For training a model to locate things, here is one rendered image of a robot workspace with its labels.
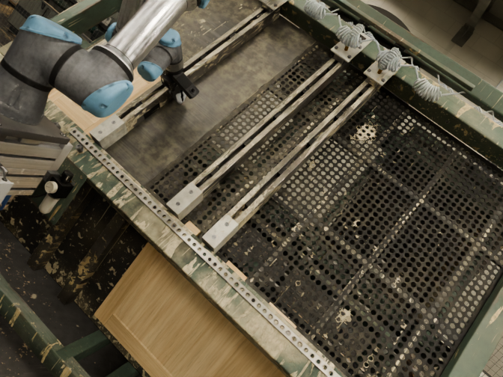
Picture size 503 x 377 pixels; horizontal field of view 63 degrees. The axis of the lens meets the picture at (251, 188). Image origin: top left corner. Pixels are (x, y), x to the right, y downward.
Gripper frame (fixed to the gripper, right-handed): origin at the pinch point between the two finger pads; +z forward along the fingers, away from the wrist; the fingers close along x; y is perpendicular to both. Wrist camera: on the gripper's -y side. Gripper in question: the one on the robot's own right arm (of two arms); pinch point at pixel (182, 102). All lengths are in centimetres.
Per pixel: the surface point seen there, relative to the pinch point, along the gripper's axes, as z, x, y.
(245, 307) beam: -2, 44, -77
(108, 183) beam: -2.6, 46.2, -9.8
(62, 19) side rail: -4, 8, 68
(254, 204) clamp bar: -4, 16, -55
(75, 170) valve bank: -2, 51, 3
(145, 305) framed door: 37, 66, -43
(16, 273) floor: 70, 99, 24
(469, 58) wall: 275, -467, -55
